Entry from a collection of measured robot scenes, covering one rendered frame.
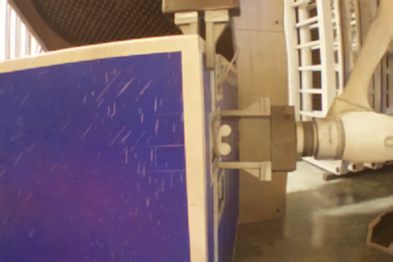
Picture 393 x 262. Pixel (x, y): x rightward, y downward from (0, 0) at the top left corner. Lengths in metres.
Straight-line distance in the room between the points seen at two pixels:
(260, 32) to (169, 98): 1.50
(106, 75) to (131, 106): 0.06
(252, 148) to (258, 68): 0.49
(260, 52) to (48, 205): 1.56
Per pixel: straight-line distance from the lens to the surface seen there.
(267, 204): 2.05
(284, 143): 0.61
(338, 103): 0.77
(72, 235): 0.60
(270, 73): 1.91
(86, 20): 1.61
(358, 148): 0.62
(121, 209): 0.52
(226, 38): 1.48
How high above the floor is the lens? 0.88
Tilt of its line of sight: 8 degrees down
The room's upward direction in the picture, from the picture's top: 2 degrees counter-clockwise
